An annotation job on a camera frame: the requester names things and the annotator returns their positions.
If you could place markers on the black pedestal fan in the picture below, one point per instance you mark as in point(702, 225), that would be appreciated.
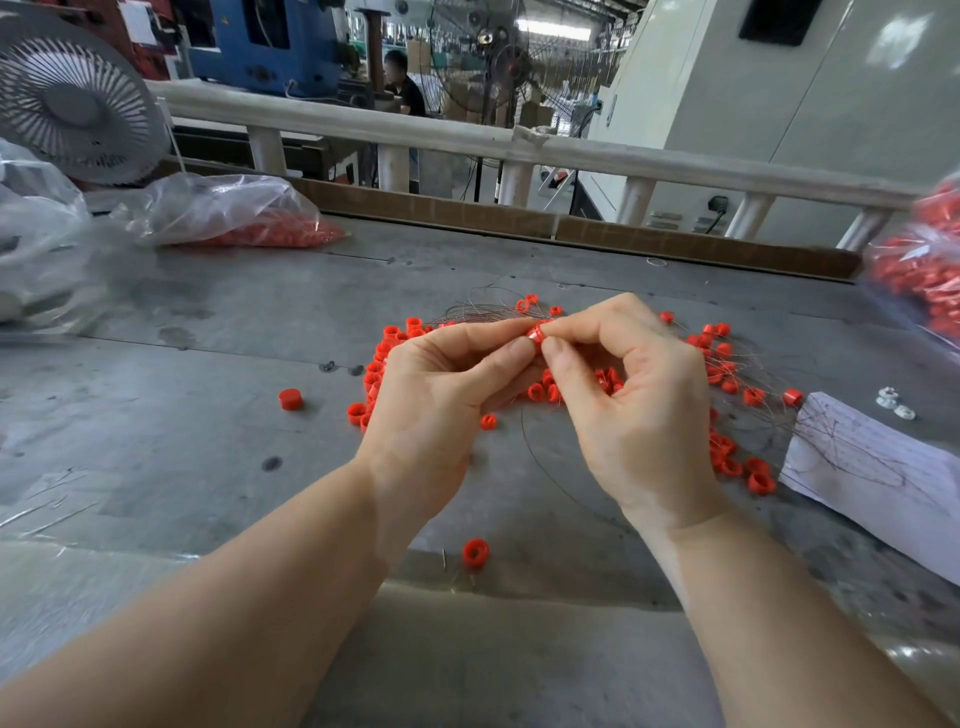
point(512, 68)

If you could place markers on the large grey machine cabinet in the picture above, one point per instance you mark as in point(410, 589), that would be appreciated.
point(873, 93)

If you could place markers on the white desk fan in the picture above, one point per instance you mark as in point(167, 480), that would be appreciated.
point(78, 98)

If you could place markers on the brown wooden board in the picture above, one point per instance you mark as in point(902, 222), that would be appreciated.
point(480, 213)

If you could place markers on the person's left forearm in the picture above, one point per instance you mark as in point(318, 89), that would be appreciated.
point(188, 630)

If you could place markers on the clear bag with red pieces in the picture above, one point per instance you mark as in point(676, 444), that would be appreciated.
point(233, 210)

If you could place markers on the white metal railing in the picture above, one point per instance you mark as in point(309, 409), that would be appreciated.
point(408, 126)

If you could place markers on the pile of red plastic rings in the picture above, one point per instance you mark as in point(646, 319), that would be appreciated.
point(728, 383)

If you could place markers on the person's right hand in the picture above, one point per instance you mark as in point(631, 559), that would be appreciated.
point(645, 420)

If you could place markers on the small clear plastic piece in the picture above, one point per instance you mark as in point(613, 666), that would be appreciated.
point(887, 396)
point(905, 411)

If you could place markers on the white paper sheet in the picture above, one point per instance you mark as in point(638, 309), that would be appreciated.
point(885, 488)

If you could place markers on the person's left hand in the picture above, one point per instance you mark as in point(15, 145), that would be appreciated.
point(428, 420)

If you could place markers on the large clear bag red pieces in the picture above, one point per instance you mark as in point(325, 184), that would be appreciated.
point(927, 263)

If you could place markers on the red industrial machine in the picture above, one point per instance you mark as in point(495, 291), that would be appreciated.
point(78, 12)

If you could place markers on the blue industrial machine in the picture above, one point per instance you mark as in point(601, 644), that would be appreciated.
point(297, 45)

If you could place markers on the crumpled clear plastic bag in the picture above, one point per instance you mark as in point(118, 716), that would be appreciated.
point(38, 255)

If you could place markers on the person's right forearm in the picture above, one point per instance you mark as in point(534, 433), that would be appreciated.
point(795, 630)

